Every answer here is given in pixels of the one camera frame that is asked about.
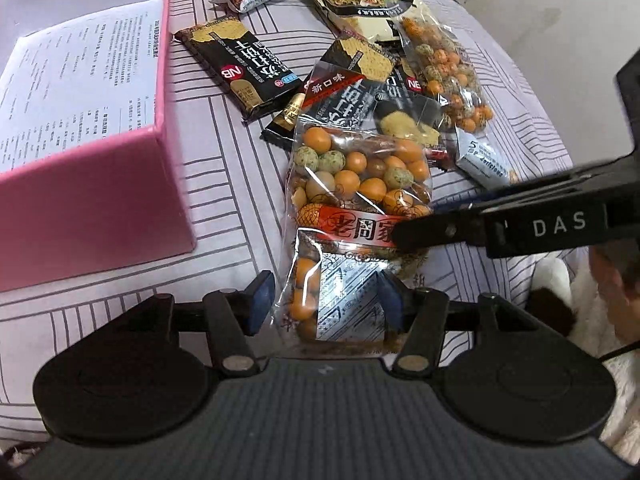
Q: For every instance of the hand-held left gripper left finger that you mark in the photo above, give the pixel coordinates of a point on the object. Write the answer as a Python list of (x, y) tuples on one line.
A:
[(260, 297)]

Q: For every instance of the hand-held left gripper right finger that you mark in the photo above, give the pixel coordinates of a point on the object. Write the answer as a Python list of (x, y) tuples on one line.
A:
[(392, 302)]

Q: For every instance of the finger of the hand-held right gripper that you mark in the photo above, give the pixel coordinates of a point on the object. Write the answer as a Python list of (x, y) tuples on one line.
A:
[(525, 190), (435, 232)]

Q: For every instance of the large clear coated peanut bag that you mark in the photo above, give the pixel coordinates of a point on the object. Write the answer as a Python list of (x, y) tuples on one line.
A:
[(350, 180)]

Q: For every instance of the pink cardboard box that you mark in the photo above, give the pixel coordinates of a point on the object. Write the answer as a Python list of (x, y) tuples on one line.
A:
[(100, 210)]

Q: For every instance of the person's right forearm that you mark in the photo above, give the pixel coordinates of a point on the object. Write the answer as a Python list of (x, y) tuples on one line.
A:
[(617, 300)]

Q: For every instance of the white fluffy cloth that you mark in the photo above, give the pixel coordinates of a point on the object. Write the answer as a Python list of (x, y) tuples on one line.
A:
[(585, 330)]

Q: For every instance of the black packet with yellow cracker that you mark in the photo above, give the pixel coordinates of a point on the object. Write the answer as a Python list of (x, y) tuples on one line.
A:
[(405, 122)]

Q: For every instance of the small clear coated peanut bag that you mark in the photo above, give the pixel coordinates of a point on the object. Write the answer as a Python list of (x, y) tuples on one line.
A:
[(445, 75)]

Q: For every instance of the lilac line-print blanket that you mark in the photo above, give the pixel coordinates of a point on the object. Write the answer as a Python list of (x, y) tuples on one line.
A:
[(225, 160)]

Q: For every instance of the small black gold snack packet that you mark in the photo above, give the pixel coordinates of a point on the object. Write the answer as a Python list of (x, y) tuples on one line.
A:
[(285, 120)]

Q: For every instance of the white printed paper sheet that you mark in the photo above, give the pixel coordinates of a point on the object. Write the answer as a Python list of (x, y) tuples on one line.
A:
[(75, 75)]

